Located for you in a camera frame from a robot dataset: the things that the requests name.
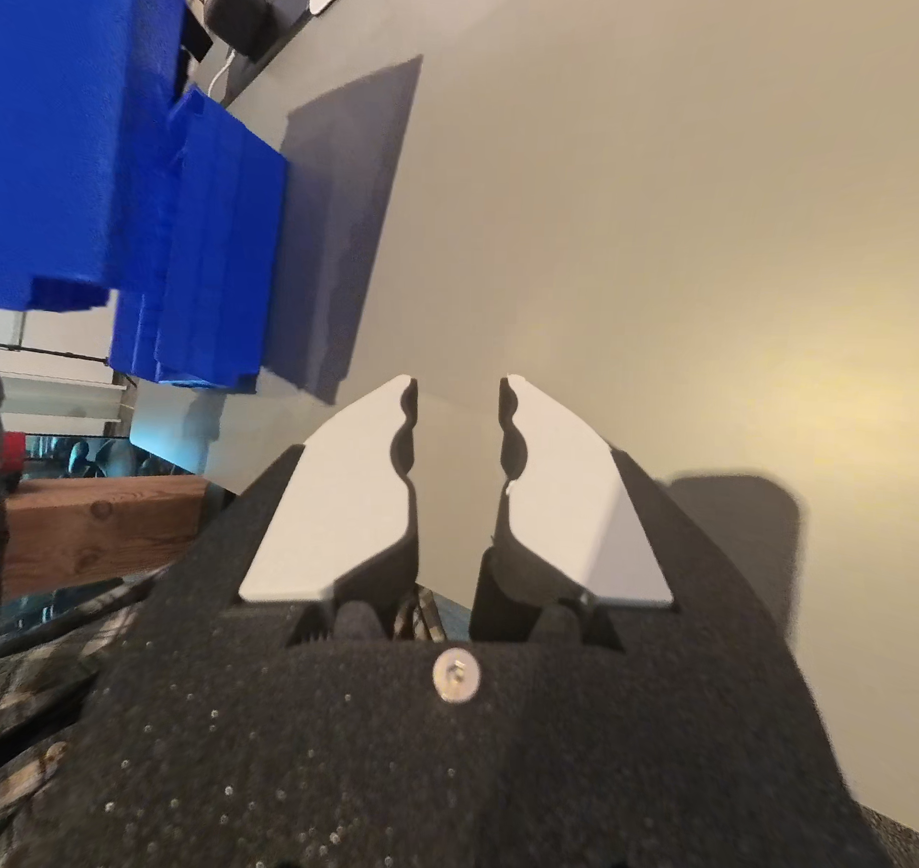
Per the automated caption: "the dark grey power box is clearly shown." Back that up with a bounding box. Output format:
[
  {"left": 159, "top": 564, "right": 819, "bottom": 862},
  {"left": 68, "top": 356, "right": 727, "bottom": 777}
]
[{"left": 203, "top": 0, "right": 276, "bottom": 61}]

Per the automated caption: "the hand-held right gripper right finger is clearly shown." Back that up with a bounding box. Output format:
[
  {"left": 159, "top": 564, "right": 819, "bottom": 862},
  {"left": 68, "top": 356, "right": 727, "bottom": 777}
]
[{"left": 470, "top": 374, "right": 676, "bottom": 610}]

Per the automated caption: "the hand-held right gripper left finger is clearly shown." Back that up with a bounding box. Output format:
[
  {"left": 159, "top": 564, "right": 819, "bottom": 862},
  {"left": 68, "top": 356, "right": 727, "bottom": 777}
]
[{"left": 237, "top": 374, "right": 421, "bottom": 607}]

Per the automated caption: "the white cable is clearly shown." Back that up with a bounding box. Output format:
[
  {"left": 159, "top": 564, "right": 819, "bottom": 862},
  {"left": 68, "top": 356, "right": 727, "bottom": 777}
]
[{"left": 207, "top": 48, "right": 239, "bottom": 99}]

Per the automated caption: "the wooden post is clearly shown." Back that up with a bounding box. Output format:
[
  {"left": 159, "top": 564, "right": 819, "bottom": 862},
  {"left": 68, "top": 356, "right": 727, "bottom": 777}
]
[{"left": 0, "top": 475, "right": 211, "bottom": 599}]

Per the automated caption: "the blue plastic bin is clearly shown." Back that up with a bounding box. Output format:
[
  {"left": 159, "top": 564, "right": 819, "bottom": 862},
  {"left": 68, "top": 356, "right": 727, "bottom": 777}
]
[
  {"left": 0, "top": 0, "right": 193, "bottom": 315},
  {"left": 108, "top": 84, "right": 290, "bottom": 396}
]

